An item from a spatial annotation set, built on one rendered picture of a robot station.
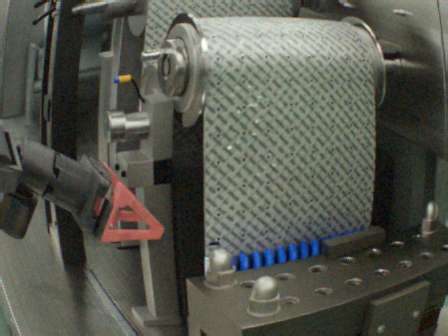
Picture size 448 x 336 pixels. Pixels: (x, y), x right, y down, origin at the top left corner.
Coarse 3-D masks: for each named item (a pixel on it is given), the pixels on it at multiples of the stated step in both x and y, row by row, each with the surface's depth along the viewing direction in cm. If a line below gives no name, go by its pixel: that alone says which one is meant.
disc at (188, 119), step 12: (192, 24) 97; (204, 36) 95; (204, 48) 94; (204, 60) 94; (204, 72) 94; (204, 84) 95; (204, 96) 96; (192, 108) 99; (180, 120) 103; (192, 120) 99
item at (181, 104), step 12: (180, 24) 99; (168, 36) 103; (180, 36) 99; (192, 36) 96; (192, 48) 96; (192, 60) 96; (372, 60) 105; (192, 72) 96; (192, 84) 97; (180, 96) 102; (192, 96) 97; (180, 108) 101
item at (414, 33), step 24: (336, 0) 126; (360, 0) 118; (384, 0) 111; (408, 0) 103; (432, 0) 96; (384, 24) 113; (408, 24) 106; (432, 24) 99; (408, 48) 108; (432, 48) 100; (408, 72) 109; (432, 72) 102; (384, 96) 118; (408, 96) 111; (432, 96) 104; (384, 120) 120; (408, 120) 112; (432, 120) 105; (432, 144) 106
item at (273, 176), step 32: (224, 128) 98; (256, 128) 100; (288, 128) 101; (320, 128) 103; (352, 128) 105; (224, 160) 99; (256, 160) 101; (288, 160) 102; (320, 160) 104; (352, 160) 106; (224, 192) 100; (256, 192) 102; (288, 192) 103; (320, 192) 105; (352, 192) 107; (224, 224) 101; (256, 224) 103; (288, 224) 105; (320, 224) 107; (352, 224) 109
